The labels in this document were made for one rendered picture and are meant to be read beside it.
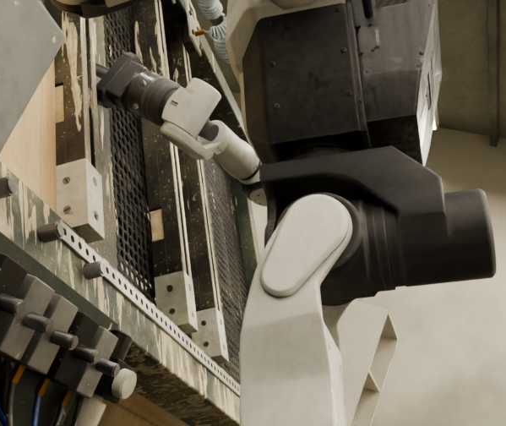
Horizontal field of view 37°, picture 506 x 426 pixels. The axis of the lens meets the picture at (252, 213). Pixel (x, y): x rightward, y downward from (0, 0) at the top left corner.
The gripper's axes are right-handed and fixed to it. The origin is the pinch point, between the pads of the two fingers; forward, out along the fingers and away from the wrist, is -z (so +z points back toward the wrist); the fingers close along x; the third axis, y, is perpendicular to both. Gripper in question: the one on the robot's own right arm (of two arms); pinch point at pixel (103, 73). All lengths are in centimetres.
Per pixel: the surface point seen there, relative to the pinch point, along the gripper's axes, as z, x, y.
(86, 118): 15.7, -13.8, 12.8
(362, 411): -11, 19, -412
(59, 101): 9.1, -13.6, 13.4
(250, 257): -16, 13, -137
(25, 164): 21.4, -27.7, 23.0
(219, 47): -34, 51, -68
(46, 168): 19.7, -25.5, 17.0
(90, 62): 5.2, -2.9, 9.8
